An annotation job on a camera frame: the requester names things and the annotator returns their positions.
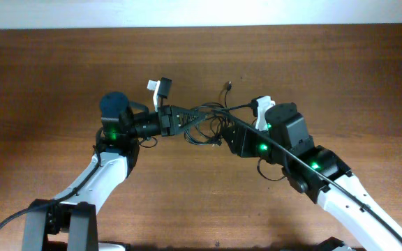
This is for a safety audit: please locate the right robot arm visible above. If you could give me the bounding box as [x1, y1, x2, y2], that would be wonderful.
[220, 102, 402, 250]

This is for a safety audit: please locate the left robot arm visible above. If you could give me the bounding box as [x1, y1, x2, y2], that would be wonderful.
[22, 92, 207, 250]

